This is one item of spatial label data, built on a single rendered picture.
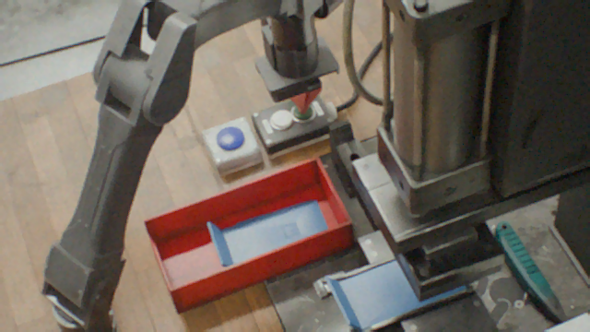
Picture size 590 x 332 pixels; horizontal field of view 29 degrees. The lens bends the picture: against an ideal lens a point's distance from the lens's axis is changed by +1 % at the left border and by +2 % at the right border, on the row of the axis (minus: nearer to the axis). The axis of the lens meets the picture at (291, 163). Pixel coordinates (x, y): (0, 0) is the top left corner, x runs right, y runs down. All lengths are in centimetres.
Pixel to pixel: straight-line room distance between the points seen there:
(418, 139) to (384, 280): 36
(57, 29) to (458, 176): 213
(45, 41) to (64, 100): 139
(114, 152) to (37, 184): 38
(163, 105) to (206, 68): 48
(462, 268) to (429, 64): 30
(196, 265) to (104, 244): 21
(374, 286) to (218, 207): 27
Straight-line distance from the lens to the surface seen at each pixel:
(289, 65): 149
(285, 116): 160
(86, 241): 135
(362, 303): 137
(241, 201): 154
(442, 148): 109
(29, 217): 162
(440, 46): 98
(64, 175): 165
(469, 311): 137
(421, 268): 121
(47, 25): 316
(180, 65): 124
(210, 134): 161
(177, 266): 152
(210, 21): 128
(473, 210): 121
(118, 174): 130
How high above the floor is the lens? 218
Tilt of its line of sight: 53 degrees down
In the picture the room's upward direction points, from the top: 7 degrees counter-clockwise
